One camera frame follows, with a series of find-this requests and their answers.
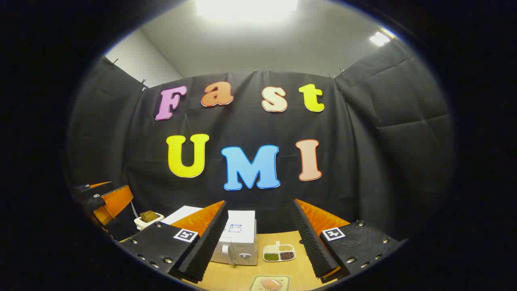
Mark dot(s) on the white toaster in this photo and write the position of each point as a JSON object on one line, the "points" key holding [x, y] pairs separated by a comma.
{"points": [[141, 223]]}

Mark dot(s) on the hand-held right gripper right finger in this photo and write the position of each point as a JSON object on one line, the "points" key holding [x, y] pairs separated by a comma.
{"points": [[313, 246]]}

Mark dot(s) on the white divided dish with beans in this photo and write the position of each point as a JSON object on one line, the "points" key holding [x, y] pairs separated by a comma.
{"points": [[278, 251]]}

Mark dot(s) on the brown bread slice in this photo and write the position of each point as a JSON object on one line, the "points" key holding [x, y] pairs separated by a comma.
{"points": [[148, 216]]}

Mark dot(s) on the pale green square tray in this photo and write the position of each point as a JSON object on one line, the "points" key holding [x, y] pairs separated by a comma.
{"points": [[253, 285]]}

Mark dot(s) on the pink round bun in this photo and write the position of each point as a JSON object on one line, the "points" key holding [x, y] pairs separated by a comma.
{"points": [[271, 284]]}

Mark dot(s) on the small ceiling light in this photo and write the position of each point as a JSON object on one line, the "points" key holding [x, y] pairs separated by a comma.
{"points": [[379, 38]]}

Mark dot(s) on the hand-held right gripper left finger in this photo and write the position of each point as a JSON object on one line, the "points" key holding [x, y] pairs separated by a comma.
{"points": [[206, 246]]}

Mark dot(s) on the white microwave oven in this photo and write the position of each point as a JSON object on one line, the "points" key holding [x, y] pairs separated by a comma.
{"points": [[242, 242]]}

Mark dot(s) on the black backdrop cloth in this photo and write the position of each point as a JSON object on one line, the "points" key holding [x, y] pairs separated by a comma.
{"points": [[363, 161]]}

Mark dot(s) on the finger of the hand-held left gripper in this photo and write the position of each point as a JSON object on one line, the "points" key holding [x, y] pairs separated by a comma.
{"points": [[95, 189], [101, 198]]}

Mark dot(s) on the large ceiling light panel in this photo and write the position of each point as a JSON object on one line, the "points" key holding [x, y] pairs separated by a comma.
{"points": [[246, 8]]}

